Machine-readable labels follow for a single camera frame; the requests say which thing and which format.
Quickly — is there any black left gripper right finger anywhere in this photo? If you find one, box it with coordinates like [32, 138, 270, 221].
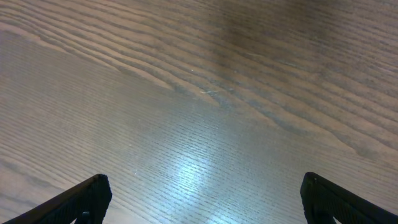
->
[300, 172, 397, 224]

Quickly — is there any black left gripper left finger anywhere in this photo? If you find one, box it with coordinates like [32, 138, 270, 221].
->
[4, 174, 112, 224]

